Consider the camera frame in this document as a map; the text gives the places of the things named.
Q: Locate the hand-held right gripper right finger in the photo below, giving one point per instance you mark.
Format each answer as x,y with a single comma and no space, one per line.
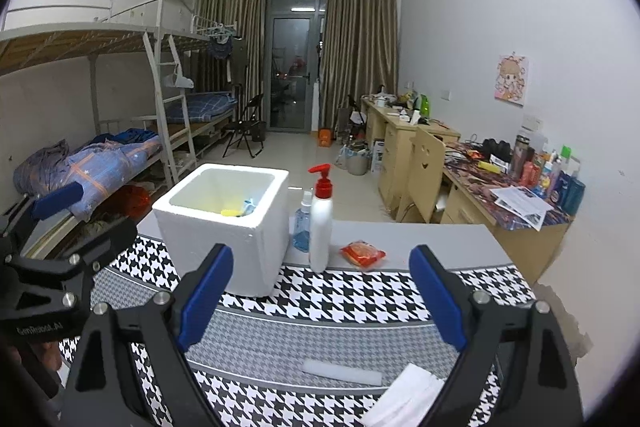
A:
440,297

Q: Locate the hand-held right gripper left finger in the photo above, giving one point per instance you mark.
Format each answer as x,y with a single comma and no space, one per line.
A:
205,302

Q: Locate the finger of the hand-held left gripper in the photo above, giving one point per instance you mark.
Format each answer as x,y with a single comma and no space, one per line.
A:
112,242
57,202

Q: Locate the white foam box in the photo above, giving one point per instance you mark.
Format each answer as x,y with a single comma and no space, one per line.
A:
210,247

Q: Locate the yellow foam net sleeve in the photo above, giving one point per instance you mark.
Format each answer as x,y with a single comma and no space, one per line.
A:
231,211

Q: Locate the person's left hand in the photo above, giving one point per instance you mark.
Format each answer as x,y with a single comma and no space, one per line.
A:
49,357

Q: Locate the olive green cloth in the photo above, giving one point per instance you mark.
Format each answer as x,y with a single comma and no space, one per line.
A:
100,229

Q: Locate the red plastic bag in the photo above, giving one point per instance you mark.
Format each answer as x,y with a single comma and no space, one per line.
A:
134,203

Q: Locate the blue orange checked quilt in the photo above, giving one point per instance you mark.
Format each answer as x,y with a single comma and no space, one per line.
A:
100,167

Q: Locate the red snack packet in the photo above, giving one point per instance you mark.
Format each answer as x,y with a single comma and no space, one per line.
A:
362,254

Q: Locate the wooden desk with patterned cover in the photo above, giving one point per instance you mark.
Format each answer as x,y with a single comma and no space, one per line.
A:
505,237

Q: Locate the dark blue clothing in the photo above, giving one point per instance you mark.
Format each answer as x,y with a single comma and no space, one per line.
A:
132,136

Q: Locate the white tissue stack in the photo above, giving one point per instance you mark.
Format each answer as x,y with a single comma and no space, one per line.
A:
405,397

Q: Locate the black white houndstooth mat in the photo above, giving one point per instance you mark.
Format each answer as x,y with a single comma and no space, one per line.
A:
310,322

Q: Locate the clear blue spray bottle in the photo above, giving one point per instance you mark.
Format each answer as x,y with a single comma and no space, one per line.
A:
301,232

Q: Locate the printed paper sheets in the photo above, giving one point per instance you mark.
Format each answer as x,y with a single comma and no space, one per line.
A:
520,204

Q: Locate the wooden chair with smiley cutout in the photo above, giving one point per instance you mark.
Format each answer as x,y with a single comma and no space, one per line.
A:
422,172

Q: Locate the white bottle with red pump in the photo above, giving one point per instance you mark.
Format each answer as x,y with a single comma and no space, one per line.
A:
320,232

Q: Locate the white bunk bed ladder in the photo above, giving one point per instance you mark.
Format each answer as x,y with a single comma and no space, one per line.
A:
172,117

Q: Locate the yellow tube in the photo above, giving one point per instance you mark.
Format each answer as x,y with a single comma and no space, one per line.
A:
488,166

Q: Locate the white cardboard box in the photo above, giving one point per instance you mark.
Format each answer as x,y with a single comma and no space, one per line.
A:
377,156

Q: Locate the metal pot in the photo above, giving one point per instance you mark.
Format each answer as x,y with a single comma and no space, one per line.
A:
359,162

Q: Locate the light wooden desk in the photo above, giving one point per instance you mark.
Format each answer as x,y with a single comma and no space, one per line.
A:
395,142

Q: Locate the group of toiletry bottles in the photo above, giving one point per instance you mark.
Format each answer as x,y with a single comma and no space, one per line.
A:
550,177

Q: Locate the white metal bunk bed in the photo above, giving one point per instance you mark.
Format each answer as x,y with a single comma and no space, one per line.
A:
75,39

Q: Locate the blue plaid mattress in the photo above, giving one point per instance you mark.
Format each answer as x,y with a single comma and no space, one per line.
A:
205,104

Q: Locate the white hanging bag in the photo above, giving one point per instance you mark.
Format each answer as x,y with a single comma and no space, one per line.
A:
177,79

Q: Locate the black folding chair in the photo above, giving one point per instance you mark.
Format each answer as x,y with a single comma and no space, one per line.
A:
245,127

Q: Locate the orange box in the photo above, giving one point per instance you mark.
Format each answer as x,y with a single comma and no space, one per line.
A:
325,138

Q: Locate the folding chair by curtain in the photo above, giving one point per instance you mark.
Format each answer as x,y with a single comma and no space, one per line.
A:
352,117

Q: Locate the hanging dark clothes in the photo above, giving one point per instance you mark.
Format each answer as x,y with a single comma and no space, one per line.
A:
232,57

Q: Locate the brown curtain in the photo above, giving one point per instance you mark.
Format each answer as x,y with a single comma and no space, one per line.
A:
230,47
360,52

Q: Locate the glass balcony door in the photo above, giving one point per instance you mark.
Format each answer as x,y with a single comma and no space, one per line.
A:
295,57

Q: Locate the wide white wall socket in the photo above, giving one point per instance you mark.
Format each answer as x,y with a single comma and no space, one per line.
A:
532,124

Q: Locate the small white wall socket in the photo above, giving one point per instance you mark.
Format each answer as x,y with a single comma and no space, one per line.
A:
445,95

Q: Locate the cartoon wall poster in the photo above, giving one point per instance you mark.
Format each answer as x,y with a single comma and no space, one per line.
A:
511,79

